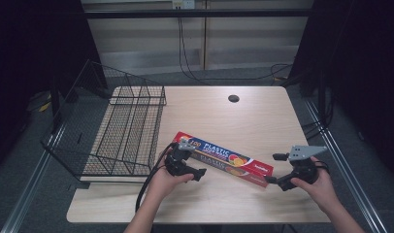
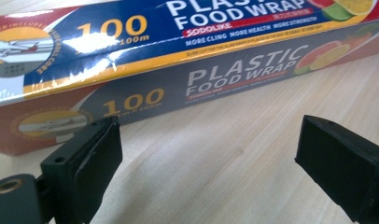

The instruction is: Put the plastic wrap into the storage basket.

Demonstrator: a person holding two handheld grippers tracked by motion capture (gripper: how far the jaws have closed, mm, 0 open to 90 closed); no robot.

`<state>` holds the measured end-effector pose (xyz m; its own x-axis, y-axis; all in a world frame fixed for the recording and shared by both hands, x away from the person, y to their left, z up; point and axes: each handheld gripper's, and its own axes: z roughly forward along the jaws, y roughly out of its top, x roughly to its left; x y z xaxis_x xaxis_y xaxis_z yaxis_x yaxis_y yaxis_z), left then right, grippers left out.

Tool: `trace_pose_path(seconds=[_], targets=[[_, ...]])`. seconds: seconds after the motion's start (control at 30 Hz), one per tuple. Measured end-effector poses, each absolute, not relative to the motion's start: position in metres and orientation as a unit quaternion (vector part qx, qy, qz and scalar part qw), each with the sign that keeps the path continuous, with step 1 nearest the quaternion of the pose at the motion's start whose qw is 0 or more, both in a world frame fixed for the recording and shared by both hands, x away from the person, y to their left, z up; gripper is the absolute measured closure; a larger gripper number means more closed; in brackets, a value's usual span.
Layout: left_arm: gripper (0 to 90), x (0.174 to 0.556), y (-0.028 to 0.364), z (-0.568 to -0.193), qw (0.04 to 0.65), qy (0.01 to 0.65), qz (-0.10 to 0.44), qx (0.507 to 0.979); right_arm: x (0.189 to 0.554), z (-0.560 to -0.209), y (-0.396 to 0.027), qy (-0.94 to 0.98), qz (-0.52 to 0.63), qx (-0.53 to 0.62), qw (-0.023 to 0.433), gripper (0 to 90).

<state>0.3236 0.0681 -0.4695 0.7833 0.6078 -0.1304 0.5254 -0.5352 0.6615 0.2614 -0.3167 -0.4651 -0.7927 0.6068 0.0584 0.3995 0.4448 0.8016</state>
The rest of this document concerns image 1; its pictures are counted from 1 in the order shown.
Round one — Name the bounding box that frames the bundle of black cables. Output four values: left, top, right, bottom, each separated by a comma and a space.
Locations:
301, 92, 337, 142

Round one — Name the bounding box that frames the black floor cable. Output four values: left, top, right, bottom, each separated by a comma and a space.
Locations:
198, 62, 294, 83

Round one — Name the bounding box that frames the red blue plastic wrap box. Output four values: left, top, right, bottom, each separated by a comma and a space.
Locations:
172, 130, 275, 188

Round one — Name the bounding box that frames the black hanging wall cable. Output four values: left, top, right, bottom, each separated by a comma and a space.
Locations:
177, 17, 209, 85

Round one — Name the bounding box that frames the black stand post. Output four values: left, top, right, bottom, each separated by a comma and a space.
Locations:
49, 77, 63, 131

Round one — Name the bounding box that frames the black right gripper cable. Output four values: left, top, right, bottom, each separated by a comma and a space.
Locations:
314, 159, 331, 177

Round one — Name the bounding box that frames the black wire basket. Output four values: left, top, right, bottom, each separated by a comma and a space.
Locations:
40, 59, 168, 183

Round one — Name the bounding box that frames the metal floor rail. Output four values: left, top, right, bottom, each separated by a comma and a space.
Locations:
303, 96, 388, 233
0, 124, 67, 233

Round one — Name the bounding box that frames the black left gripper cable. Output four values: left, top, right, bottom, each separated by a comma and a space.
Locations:
134, 143, 178, 214

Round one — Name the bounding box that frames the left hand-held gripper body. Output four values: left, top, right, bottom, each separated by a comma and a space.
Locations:
164, 137, 198, 178

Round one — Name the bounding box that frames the black horizontal bar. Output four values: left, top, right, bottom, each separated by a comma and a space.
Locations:
82, 8, 313, 19

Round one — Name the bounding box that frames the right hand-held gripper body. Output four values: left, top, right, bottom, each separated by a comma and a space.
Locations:
287, 145, 329, 184

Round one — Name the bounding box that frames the person's right hand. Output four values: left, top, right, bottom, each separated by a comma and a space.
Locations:
289, 156, 343, 215

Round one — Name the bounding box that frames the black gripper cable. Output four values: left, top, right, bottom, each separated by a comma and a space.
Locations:
134, 143, 178, 214
314, 159, 331, 177

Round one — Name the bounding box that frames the person's left hand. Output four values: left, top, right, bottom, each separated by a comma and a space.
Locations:
146, 167, 195, 204

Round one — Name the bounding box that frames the black curtain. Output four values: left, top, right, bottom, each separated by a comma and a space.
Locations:
288, 0, 394, 183
0, 0, 109, 176

